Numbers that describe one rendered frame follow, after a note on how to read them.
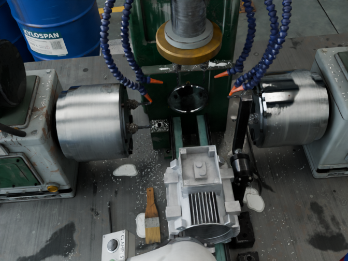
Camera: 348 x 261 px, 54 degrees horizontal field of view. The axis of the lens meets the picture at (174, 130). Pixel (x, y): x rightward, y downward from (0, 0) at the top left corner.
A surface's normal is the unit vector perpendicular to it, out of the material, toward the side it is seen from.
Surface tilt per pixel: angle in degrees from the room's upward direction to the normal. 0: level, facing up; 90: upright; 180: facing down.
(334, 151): 89
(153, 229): 1
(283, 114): 47
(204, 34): 0
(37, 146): 89
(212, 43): 0
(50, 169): 89
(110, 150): 84
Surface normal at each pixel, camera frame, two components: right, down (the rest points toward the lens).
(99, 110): -0.01, -0.22
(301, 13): -0.04, -0.61
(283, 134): 0.06, 0.69
